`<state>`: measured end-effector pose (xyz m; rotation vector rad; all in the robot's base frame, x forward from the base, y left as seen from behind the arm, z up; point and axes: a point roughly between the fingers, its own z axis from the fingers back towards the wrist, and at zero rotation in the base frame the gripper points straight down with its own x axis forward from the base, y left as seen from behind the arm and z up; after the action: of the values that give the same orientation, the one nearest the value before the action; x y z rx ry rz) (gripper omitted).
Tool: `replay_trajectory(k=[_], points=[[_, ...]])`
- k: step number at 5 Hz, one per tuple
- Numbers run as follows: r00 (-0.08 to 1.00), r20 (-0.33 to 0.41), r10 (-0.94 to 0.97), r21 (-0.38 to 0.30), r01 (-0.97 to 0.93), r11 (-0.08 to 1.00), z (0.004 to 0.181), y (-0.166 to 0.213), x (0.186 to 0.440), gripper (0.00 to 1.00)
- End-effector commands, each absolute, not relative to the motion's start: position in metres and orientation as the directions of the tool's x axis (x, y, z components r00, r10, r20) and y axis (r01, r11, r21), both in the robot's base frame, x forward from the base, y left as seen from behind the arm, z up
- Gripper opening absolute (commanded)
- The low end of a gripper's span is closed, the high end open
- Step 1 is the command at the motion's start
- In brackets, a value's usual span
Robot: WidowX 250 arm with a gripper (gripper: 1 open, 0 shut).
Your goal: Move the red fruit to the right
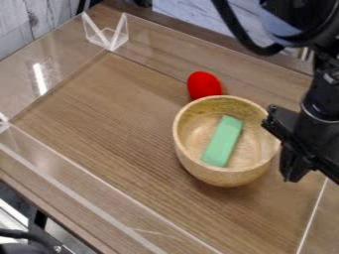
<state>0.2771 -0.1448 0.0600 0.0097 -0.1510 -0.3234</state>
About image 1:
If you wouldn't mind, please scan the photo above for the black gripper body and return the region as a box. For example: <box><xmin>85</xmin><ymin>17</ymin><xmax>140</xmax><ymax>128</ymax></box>
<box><xmin>261</xmin><ymin>104</ymin><xmax>339</xmax><ymax>185</ymax></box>

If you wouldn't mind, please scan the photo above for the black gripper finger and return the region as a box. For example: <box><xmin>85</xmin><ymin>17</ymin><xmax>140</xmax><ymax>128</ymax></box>
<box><xmin>278</xmin><ymin>143</ymin><xmax>313</xmax><ymax>183</ymax></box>

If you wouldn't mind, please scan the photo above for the wooden bowl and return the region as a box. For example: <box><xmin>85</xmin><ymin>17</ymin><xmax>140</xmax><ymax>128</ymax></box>
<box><xmin>172</xmin><ymin>95</ymin><xmax>278</xmax><ymax>188</ymax></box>

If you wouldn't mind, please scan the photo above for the green rectangular block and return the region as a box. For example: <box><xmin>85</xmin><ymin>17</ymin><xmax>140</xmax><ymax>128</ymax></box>
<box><xmin>201</xmin><ymin>116</ymin><xmax>244</xmax><ymax>167</ymax></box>

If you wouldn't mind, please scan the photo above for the red plush strawberry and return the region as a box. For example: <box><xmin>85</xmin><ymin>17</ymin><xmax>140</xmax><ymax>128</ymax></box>
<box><xmin>186</xmin><ymin>71</ymin><xmax>222</xmax><ymax>100</ymax></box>

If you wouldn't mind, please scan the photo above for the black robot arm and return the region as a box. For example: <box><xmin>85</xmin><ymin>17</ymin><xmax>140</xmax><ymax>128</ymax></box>
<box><xmin>210</xmin><ymin>0</ymin><xmax>339</xmax><ymax>184</ymax></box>

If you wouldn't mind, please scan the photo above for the clear acrylic corner bracket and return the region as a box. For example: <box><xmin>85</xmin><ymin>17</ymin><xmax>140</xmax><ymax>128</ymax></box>
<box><xmin>81</xmin><ymin>13</ymin><xmax>128</xmax><ymax>52</ymax></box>

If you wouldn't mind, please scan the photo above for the clear acrylic tray wall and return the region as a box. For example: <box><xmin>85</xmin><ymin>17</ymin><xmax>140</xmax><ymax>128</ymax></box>
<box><xmin>0</xmin><ymin>114</ymin><xmax>222</xmax><ymax>254</ymax></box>

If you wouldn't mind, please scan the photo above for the black table frame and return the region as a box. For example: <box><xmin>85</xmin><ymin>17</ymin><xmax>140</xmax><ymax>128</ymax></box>
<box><xmin>0</xmin><ymin>207</ymin><xmax>77</xmax><ymax>254</ymax></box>

